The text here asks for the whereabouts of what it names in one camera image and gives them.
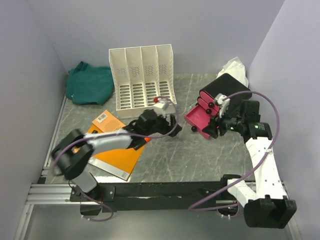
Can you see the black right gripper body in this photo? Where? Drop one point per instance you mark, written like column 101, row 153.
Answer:
column 230, row 123

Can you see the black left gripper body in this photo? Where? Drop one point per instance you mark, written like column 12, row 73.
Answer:
column 160, row 126

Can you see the orange cap highlighter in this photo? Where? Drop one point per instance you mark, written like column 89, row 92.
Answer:
column 141, row 142

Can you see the black drawer organizer box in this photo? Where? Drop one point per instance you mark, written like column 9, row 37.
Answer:
column 225, row 85

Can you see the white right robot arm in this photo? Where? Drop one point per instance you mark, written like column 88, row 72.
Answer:
column 268, row 206

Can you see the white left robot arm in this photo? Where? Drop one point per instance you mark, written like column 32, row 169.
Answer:
column 73, row 153

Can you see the small orange booklet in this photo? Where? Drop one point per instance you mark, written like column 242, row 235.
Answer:
column 105, row 122

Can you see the white crumpled paper bag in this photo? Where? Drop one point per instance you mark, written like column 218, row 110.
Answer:
column 236, row 69

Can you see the orange notebook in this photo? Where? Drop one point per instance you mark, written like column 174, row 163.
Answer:
column 119, row 163

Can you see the white file organizer rack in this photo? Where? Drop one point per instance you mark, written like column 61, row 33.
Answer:
column 140, row 74

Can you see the green cloth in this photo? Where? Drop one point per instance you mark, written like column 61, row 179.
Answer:
column 86, row 84

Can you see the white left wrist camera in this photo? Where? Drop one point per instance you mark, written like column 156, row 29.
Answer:
column 161, row 105

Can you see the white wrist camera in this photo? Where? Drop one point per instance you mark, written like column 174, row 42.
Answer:
column 222, row 101
column 161, row 105

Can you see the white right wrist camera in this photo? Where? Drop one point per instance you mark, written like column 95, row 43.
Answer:
column 222, row 101

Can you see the black base frame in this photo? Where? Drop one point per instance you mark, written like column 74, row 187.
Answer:
column 144, row 196

